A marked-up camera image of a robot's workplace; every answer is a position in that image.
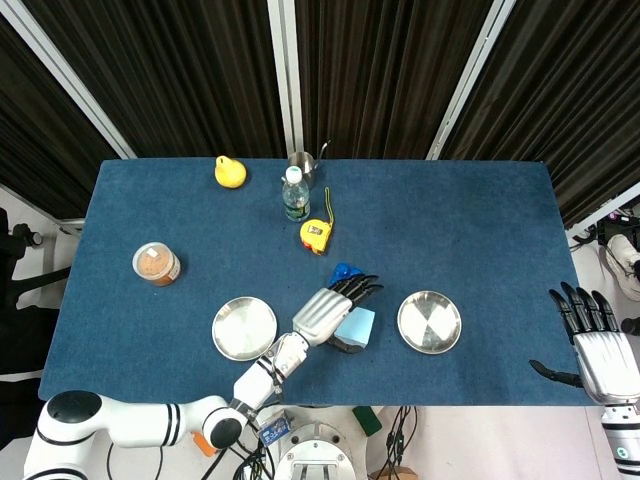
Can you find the blue circuit board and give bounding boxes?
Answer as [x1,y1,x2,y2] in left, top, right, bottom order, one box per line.
[259,412,294,446]

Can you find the clear plastic water bottle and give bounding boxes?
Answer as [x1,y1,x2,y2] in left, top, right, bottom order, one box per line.
[281,166,311,223]

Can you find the clear jar of rubber bands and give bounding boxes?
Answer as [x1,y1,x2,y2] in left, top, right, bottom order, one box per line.
[131,242,182,287]

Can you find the steel gooseneck pitcher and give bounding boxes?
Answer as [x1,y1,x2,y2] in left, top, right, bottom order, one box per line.
[287,140,331,190]

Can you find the yellow tape measure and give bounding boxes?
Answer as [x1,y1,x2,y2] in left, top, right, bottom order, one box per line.
[299,186,334,256]

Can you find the black pleated curtain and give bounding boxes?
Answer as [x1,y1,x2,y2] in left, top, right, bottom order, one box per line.
[0,0,640,231]

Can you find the blue felt table cloth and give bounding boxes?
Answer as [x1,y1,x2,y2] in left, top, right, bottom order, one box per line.
[38,158,609,407]

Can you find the white sneaker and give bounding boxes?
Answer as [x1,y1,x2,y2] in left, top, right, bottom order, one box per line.
[605,233,640,301]

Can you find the green block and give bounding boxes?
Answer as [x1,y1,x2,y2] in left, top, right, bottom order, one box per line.
[352,405,384,437]

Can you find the blue studded building brick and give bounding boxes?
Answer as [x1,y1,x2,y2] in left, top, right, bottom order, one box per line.
[328,262,366,289]

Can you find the white frame post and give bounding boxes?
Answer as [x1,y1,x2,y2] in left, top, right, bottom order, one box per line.
[425,0,524,161]
[267,0,305,161]
[0,0,137,160]

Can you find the light blue sponge block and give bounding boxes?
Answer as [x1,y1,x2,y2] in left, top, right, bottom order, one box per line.
[333,307,377,350]

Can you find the orange box device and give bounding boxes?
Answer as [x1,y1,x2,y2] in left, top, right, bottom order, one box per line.
[192,432,220,459]

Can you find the black cable bundle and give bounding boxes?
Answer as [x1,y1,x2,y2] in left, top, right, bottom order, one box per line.
[374,405,419,480]

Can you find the round steel plate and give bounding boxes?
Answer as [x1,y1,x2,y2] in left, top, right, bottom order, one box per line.
[211,296,279,362]
[397,290,463,356]

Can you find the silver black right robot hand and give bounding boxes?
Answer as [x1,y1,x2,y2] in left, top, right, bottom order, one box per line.
[528,282,640,404]

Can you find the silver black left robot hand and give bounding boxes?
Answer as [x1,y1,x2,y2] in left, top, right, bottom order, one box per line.
[292,274,385,354]

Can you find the yellow pear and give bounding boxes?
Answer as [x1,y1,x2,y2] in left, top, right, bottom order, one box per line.
[214,155,248,190]

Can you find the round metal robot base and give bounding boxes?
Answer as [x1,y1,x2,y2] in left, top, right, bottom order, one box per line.
[274,422,361,480]

